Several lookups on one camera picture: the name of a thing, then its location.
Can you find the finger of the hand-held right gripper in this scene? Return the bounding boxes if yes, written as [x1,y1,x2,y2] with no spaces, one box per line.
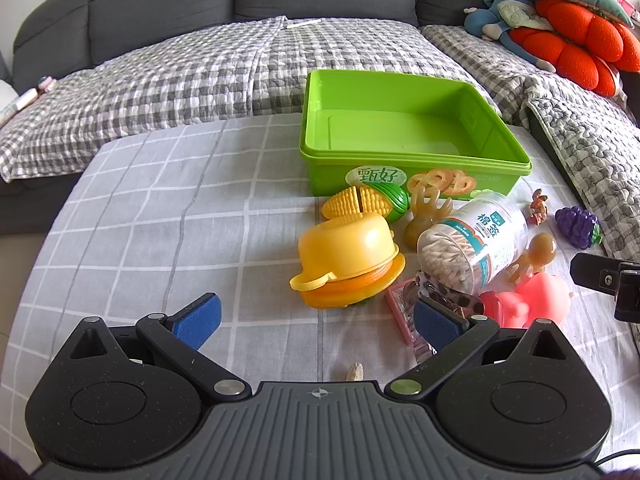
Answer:
[570,252,628,293]

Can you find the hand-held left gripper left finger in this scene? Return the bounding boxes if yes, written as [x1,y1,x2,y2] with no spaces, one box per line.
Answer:
[66,292,253,404]

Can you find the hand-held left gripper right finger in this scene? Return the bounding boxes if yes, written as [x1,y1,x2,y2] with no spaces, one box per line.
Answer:
[384,295,576,406]

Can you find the purple toy grape bunch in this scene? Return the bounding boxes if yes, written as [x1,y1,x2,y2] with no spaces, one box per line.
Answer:
[555,206,603,250]

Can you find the pink toy pig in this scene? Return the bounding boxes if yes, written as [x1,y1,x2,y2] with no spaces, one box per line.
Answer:
[479,272,572,331]

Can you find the amber hand-shaped toy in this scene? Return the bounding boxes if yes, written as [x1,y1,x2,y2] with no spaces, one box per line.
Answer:
[505,232,557,286]
[404,182,455,250]

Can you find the orange animal figurine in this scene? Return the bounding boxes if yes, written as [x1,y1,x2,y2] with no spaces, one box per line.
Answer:
[527,189,550,226]

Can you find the clear cotton swab jar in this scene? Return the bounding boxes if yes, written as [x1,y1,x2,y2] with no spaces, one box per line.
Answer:
[416,199,530,295]

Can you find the yellow toy corn half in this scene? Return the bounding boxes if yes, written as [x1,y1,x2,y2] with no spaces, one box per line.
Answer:
[321,186,362,221]

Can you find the green plastic box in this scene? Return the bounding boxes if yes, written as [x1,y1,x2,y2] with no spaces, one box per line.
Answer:
[299,69,533,197]

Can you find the leopard-print hair clip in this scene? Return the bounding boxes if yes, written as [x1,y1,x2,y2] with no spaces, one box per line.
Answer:
[414,271,486,322]

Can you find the small pink box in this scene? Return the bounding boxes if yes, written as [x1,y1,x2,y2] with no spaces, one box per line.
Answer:
[384,280,436,362]

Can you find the grey grid-pattern sheet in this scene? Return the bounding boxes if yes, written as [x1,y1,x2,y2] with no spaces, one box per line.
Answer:
[0,112,640,480]

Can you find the green-ended toy corn half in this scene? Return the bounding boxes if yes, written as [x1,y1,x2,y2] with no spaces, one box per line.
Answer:
[356,181,410,223]

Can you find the grey quilted checked blanket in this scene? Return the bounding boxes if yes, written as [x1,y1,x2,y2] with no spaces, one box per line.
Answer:
[422,24,640,261]

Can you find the orange pumpkin cushion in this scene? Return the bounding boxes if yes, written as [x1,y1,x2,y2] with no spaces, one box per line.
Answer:
[509,0,640,97]

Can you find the grey gingham blanket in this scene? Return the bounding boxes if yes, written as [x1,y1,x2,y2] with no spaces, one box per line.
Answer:
[0,16,501,183]

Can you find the blue plush toy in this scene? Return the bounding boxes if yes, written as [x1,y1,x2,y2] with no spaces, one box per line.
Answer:
[464,0,558,73]

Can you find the white tube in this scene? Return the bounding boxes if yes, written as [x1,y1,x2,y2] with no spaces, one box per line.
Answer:
[0,87,41,125]

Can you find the grey sofa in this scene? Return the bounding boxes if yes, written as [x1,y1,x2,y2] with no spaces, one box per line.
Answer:
[11,0,521,81]

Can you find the black cable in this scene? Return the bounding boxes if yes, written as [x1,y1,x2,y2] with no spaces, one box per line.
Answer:
[594,451,640,467]

